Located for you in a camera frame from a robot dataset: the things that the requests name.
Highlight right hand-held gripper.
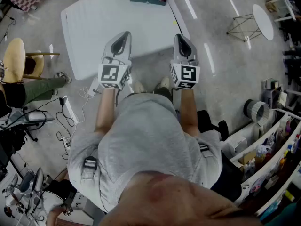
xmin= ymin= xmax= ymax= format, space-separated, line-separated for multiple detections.
xmin=169 ymin=33 xmax=201 ymax=90

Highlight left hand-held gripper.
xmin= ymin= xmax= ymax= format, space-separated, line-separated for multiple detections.
xmin=98 ymin=31 xmax=133 ymax=90

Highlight person's right forearm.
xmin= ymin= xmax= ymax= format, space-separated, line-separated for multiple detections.
xmin=180 ymin=88 xmax=201 ymax=137

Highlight person's left forearm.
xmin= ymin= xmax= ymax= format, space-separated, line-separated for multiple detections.
xmin=94 ymin=88 xmax=116 ymax=134

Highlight white shelf rack with supplies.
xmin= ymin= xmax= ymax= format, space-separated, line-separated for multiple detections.
xmin=229 ymin=109 xmax=301 ymax=218

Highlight person's right shoe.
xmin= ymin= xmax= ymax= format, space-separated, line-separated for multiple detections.
xmin=156 ymin=76 xmax=171 ymax=89

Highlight person's shoe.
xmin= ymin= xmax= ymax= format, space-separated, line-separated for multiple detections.
xmin=156 ymin=76 xmax=171 ymax=89
xmin=133 ymin=81 xmax=145 ymax=94

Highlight person's left shoe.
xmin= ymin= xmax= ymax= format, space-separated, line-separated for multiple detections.
xmin=133 ymin=81 xmax=145 ymax=94

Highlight person's dark trousers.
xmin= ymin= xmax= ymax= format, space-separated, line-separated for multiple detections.
xmin=152 ymin=87 xmax=174 ymax=103

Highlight black office chair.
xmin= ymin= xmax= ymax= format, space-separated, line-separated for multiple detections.
xmin=197 ymin=110 xmax=230 ymax=141

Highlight round white side table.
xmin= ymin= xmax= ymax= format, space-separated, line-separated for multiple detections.
xmin=226 ymin=4 xmax=275 ymax=42

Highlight person's grey shirt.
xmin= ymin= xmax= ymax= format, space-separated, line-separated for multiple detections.
xmin=67 ymin=93 xmax=223 ymax=213

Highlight grey ribbed cylinder bin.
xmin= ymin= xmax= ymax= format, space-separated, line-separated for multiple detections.
xmin=243 ymin=99 xmax=271 ymax=123

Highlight yellow wooden chair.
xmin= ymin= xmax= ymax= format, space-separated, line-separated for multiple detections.
xmin=1 ymin=37 xmax=61 ymax=84

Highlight person's head and neck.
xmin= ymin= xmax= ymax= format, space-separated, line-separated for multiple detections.
xmin=100 ymin=172 xmax=261 ymax=226

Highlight black harness buckle strap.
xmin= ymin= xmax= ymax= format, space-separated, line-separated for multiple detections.
xmin=81 ymin=156 xmax=98 ymax=180
xmin=198 ymin=143 xmax=216 ymax=159

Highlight white frame rack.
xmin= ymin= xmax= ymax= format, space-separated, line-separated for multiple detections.
xmin=265 ymin=0 xmax=297 ymax=23

